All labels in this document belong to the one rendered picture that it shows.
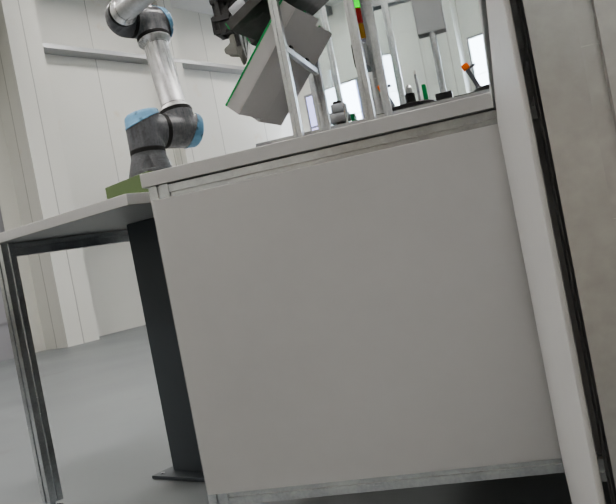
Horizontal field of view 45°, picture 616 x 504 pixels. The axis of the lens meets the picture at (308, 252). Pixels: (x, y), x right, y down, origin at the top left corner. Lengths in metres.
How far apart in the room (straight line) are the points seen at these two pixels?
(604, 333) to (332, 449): 1.24
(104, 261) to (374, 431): 9.62
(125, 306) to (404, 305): 9.77
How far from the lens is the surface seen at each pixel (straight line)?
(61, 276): 9.95
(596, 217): 0.32
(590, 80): 0.33
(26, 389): 2.44
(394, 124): 1.45
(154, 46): 2.69
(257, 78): 1.80
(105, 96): 11.68
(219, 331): 1.55
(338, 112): 2.44
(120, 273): 11.12
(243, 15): 1.85
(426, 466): 1.51
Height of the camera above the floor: 0.64
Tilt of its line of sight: level
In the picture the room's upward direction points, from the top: 11 degrees counter-clockwise
